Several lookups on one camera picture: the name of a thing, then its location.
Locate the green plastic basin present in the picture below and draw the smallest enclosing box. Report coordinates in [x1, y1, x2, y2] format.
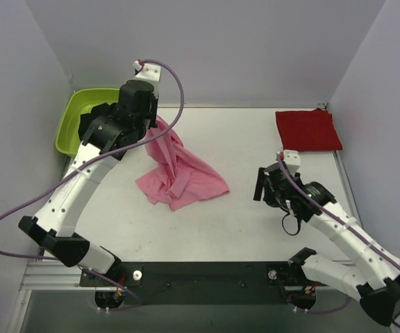
[55, 88, 119, 158]

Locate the red t shirt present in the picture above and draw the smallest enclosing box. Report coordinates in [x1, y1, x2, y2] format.
[276, 108, 343, 152]

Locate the pink t shirt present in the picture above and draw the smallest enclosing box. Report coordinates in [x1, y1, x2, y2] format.
[135, 129, 230, 211]

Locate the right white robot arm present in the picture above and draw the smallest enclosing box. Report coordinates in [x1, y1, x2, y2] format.
[253, 162, 400, 327]

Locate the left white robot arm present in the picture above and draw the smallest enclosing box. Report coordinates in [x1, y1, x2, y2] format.
[19, 80, 158, 286]

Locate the black t shirt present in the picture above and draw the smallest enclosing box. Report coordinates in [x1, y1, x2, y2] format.
[78, 103, 116, 148]

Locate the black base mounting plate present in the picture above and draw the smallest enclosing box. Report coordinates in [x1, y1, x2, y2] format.
[79, 262, 318, 308]

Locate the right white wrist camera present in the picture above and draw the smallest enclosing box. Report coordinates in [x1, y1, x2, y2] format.
[278, 150, 301, 175]

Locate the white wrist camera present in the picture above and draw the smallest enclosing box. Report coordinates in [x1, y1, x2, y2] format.
[133, 60, 161, 85]
[278, 150, 301, 175]

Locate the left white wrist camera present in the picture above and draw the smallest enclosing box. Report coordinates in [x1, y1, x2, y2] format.
[133, 60, 161, 85]

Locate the aluminium extrusion rail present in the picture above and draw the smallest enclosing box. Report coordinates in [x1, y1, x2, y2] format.
[19, 259, 81, 291]

